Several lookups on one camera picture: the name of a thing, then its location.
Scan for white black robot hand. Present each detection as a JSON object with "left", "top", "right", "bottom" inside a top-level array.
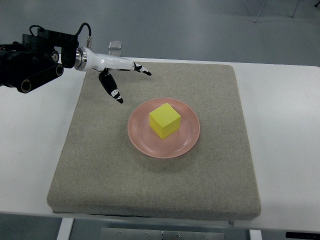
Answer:
[{"left": 74, "top": 47, "right": 152, "bottom": 104}]

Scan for yellow cube block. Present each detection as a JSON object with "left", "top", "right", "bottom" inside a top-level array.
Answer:
[{"left": 149, "top": 103, "right": 181, "bottom": 140}]

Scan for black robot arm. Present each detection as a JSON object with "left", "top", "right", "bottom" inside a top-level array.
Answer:
[{"left": 0, "top": 22, "right": 92, "bottom": 94}]

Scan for clear floor plate lower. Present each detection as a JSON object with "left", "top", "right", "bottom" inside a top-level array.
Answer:
[{"left": 108, "top": 50, "right": 122, "bottom": 57}]

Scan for clear floor plate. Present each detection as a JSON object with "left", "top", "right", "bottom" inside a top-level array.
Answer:
[
  {"left": 108, "top": 41, "right": 122, "bottom": 50},
  {"left": 108, "top": 50, "right": 122, "bottom": 57}
]

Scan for clear floor plate upper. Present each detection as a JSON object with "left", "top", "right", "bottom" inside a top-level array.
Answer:
[{"left": 108, "top": 41, "right": 122, "bottom": 50}]

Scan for pink plate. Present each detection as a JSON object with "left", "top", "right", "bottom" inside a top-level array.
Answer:
[{"left": 127, "top": 98, "right": 200, "bottom": 159}]

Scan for beige square cushion mat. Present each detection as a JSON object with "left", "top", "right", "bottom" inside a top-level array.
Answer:
[{"left": 47, "top": 62, "right": 261, "bottom": 221}]

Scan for white table leg left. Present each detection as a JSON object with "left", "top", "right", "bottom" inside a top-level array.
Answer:
[{"left": 56, "top": 218, "right": 74, "bottom": 240}]

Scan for white table leg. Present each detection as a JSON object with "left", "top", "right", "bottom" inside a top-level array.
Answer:
[
  {"left": 56, "top": 218, "right": 74, "bottom": 240},
  {"left": 249, "top": 229, "right": 263, "bottom": 240}
]

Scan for metal chair legs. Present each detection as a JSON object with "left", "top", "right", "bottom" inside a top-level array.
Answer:
[{"left": 253, "top": 0, "right": 320, "bottom": 24}]

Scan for white table leg right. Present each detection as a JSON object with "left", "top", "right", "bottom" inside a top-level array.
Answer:
[{"left": 249, "top": 229, "right": 263, "bottom": 240}]

